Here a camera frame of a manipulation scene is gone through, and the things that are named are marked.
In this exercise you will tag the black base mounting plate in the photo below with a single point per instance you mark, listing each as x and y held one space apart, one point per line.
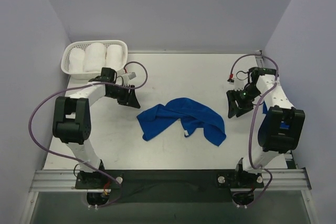
168 186

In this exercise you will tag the blue towel pile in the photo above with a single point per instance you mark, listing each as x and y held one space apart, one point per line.
265 110

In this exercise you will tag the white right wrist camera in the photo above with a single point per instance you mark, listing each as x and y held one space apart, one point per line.
239 84

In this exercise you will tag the rolled white towel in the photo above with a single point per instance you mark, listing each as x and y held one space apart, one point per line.
114 57
76 58
95 57

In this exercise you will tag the left rolled white towel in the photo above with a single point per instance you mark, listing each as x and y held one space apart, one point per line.
76 58

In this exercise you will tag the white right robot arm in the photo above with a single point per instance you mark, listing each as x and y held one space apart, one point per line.
246 171

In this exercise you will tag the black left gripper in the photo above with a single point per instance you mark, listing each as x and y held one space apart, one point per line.
128 96

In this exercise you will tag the aluminium front rail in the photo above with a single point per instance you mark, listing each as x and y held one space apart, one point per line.
64 180

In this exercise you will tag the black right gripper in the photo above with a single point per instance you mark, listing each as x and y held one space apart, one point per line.
239 102

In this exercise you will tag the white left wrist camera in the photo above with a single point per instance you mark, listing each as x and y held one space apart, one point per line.
127 77

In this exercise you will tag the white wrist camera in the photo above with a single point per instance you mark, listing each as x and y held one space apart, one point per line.
127 77
239 84

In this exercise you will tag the middle rolled white towel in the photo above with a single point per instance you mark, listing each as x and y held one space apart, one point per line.
95 57

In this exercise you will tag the aluminium right side rail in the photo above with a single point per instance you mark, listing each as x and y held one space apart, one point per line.
288 155

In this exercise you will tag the right rolled white towel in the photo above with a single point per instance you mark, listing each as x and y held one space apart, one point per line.
114 57

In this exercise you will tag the aluminium rail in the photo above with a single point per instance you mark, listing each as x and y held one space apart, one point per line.
64 180
288 155

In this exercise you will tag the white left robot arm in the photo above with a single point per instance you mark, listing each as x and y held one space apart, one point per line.
72 118

